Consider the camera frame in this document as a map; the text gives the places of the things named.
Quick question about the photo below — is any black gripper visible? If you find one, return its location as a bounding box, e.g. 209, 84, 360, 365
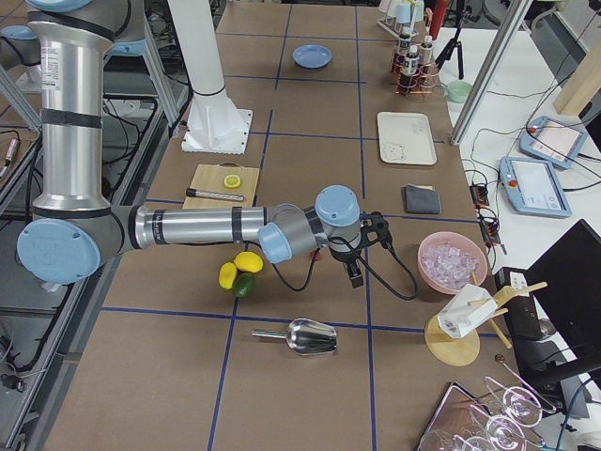
329, 231, 369, 288

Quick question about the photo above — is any blue plastic plate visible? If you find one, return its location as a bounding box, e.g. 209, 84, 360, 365
292, 44, 332, 70

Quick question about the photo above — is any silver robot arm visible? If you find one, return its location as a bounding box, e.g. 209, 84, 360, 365
17, 1, 367, 287

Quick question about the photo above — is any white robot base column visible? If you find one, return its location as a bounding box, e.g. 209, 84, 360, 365
168, 0, 253, 155

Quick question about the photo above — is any steel ice scoop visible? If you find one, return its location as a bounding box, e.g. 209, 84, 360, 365
252, 319, 338, 356

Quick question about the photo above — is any pink bowl of ice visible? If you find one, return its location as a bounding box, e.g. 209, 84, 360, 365
417, 231, 488, 294

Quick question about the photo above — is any grey folded cloth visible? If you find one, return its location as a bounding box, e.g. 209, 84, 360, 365
401, 184, 442, 214

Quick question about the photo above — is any green lime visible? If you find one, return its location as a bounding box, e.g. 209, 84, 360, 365
232, 272, 255, 298

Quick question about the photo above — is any large yellow lemon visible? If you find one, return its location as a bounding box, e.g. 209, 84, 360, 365
233, 251, 264, 273

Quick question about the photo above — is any small yellow lemon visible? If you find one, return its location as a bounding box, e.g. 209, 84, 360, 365
218, 262, 238, 290

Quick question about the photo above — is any cream bear serving tray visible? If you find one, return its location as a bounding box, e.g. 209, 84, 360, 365
377, 112, 437, 165

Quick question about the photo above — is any half lemon slice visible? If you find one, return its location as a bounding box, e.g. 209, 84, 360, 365
223, 174, 242, 189

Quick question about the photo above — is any wooden cutting board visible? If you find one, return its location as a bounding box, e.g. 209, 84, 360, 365
182, 163, 260, 210

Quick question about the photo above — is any near blue teach pendant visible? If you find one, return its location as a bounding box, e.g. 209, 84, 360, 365
499, 157, 572, 218

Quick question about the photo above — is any blue teach pendant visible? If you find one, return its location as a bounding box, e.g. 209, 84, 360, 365
499, 157, 572, 218
519, 116, 589, 169

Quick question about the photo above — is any dark tea bottle middle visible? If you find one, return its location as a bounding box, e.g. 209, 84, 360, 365
396, 44, 419, 95

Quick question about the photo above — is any dark tea bottle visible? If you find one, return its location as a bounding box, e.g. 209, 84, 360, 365
396, 44, 419, 95
396, 26, 411, 73
418, 35, 433, 75

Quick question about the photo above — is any black monitor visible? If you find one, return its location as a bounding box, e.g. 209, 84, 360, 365
506, 219, 600, 388

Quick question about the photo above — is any mint green bowl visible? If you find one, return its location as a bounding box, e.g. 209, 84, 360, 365
445, 80, 472, 103

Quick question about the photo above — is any wine glass on tray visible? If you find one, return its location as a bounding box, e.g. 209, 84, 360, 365
483, 376, 557, 428

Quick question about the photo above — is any dark tea bottle left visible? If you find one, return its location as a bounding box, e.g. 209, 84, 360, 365
396, 26, 411, 73

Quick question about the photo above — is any far blue teach pendant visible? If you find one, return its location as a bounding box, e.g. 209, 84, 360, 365
519, 116, 589, 169

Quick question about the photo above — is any dark tea bottle right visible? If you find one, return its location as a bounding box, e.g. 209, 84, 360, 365
418, 35, 433, 75

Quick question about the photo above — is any red cylinder bottle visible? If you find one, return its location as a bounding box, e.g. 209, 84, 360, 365
429, 0, 451, 40

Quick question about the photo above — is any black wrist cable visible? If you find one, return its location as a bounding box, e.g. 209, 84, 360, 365
270, 211, 419, 302

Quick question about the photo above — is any copper wire bottle rack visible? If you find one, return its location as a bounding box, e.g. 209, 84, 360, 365
390, 45, 440, 95

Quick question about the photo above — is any black camera tripod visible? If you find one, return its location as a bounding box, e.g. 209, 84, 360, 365
435, 0, 467, 80

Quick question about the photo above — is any white wire cup rack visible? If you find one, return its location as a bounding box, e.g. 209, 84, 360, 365
377, 0, 425, 37

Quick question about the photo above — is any aluminium frame post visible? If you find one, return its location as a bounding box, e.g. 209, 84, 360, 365
450, 0, 532, 146

